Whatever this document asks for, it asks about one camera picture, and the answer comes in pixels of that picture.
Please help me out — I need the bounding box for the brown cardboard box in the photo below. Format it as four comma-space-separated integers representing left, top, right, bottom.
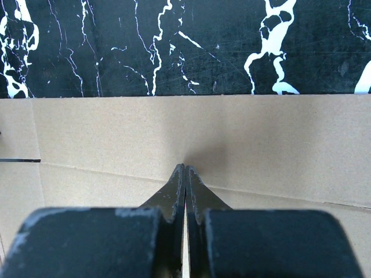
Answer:
1, 95, 370, 277

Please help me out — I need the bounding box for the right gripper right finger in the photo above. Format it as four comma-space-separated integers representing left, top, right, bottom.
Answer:
184, 166, 363, 277

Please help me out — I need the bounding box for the black marble pattern mat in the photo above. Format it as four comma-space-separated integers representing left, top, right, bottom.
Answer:
1, 1, 370, 98

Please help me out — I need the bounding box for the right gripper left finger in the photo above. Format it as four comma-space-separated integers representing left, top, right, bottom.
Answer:
1, 164, 186, 277

